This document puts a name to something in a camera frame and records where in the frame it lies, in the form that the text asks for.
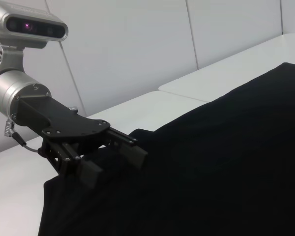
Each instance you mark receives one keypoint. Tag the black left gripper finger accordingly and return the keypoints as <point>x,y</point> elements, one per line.
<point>91,174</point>
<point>132,155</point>

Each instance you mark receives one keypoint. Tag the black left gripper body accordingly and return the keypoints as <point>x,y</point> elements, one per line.
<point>59,118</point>

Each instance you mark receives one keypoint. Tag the black shirt with white print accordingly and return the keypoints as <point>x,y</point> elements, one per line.
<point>211,159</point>

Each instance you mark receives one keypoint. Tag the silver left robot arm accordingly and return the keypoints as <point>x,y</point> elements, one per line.
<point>14,91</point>

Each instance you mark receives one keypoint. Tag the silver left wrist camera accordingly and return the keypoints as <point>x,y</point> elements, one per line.
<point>37,27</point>

